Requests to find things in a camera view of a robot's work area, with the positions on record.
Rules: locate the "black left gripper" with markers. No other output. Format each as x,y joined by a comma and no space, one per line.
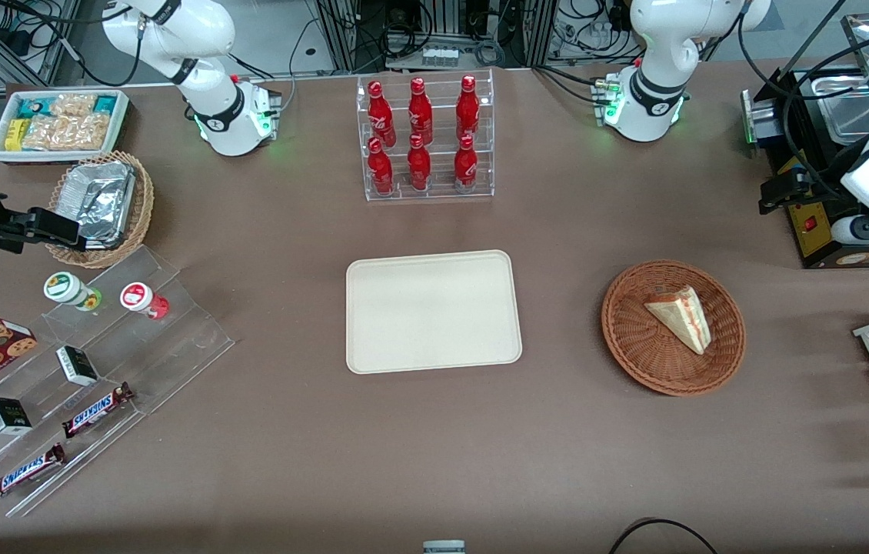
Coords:
815,187

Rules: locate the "triangular sandwich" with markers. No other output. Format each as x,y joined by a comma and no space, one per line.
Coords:
684,319

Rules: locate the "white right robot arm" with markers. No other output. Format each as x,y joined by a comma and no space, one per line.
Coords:
211,100

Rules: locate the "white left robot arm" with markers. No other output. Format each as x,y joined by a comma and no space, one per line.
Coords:
657,46

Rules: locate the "light tan wicker basket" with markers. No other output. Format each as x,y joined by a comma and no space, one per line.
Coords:
144,200

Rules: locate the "dark brown wicker basket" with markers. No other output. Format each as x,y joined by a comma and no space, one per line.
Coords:
634,338

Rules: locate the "beige plastic tray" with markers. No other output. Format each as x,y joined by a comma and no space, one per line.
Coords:
434,312

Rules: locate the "black food warmer machine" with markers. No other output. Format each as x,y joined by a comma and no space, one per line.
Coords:
811,238

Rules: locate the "green lid white cup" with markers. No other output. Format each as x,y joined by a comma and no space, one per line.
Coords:
65,287

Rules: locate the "aluminium foil container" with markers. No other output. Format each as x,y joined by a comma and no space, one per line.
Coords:
100,196

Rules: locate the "yellow snack pack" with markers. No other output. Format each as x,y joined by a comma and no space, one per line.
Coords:
15,135

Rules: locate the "large clear cracker bag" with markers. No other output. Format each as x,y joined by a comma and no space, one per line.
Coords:
69,132

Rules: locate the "steel warmer pan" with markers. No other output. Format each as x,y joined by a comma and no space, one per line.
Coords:
850,115

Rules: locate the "red lid white cup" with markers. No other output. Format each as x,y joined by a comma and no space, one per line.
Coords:
138,296

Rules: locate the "teal snack pack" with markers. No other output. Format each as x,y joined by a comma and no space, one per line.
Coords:
106,104
36,106

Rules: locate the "small clear cracker bag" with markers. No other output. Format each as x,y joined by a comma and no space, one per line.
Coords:
73,105

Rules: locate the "small black carton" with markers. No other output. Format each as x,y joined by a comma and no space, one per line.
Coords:
77,366
8,415

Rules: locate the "clear acrylic stepped shelf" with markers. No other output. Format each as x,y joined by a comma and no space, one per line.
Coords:
173,346

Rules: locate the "Snickers chocolate bar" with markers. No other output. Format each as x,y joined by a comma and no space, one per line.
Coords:
23,473
96,410

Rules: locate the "red cola bottle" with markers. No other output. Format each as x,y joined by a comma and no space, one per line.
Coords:
381,115
467,111
419,168
466,166
420,115
381,171

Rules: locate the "clear acrylic bottle rack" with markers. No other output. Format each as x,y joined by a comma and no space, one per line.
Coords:
442,165

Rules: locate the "white power strip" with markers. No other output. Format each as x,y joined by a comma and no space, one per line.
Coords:
439,56

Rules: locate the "small grey device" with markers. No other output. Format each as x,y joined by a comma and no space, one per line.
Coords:
444,547

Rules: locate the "aluminium frame post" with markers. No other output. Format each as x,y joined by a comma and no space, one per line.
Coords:
336,35
544,31

